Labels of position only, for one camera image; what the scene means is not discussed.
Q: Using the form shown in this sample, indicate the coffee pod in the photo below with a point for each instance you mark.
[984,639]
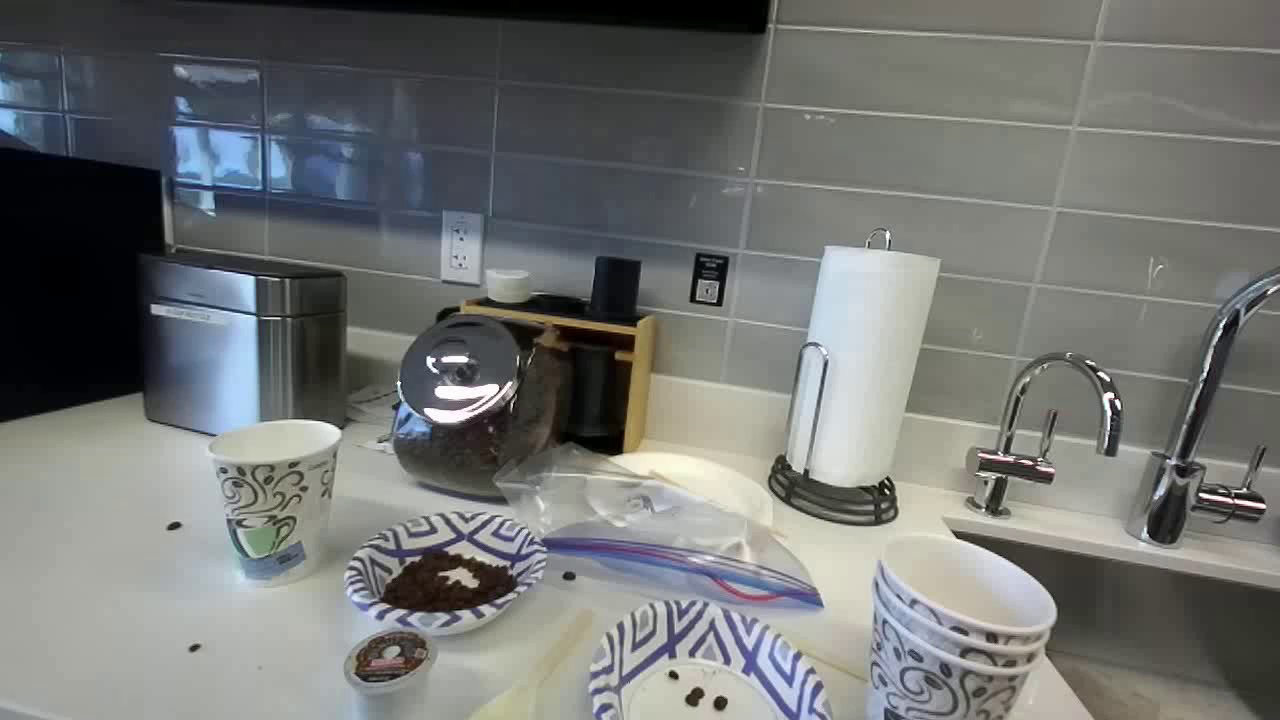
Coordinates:
[391,661]

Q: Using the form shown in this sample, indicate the silver steel lidded bin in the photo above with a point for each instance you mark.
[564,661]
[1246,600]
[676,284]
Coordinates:
[242,352]

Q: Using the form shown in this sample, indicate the glass jar of coffee beans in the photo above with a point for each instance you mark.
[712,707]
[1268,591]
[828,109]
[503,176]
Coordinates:
[466,463]

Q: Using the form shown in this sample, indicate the coffee bean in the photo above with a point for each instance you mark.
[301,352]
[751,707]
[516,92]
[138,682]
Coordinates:
[192,650]
[564,579]
[695,697]
[174,524]
[721,702]

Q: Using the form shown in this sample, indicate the pile of coffee grounds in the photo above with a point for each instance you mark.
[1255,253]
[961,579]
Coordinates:
[424,584]

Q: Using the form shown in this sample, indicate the wooden holder box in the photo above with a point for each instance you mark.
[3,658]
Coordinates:
[641,385]

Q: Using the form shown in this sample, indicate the black cylinder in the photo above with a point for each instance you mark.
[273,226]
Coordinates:
[612,284]

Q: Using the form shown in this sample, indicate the small white cup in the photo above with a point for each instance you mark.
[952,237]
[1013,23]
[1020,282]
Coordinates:
[506,284]

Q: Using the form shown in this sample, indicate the chrome jar lid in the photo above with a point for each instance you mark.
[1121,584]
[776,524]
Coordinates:
[460,367]

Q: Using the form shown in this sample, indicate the clear zip plastic bag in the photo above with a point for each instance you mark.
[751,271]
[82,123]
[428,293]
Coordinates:
[664,545]

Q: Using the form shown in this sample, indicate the blue patterned paper plate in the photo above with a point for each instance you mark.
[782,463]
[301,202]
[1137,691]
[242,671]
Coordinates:
[508,533]
[695,640]

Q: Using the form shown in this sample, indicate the white paper towel roll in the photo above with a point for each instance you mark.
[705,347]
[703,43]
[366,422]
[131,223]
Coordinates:
[864,363]

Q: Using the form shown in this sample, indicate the stacked patterned paper cup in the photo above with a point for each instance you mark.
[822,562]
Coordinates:
[964,584]
[888,626]
[933,687]

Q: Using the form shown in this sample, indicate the dark overhead cabinet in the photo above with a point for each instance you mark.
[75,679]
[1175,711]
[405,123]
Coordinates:
[535,11]

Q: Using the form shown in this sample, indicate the small chrome faucet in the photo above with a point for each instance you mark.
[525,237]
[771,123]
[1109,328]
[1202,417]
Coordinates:
[1013,465]

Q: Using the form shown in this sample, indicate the tall chrome faucet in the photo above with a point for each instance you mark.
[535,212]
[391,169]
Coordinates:
[1175,492]

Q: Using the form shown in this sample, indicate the black appliance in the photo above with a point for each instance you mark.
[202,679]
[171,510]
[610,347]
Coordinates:
[64,293]

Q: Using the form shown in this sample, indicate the steel sink basin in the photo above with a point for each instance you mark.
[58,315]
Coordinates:
[1160,626]

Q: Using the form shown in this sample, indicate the black wall switch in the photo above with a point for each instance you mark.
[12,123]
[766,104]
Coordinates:
[708,276]

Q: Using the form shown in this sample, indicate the white wall outlet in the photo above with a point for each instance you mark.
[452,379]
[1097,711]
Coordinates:
[460,245]

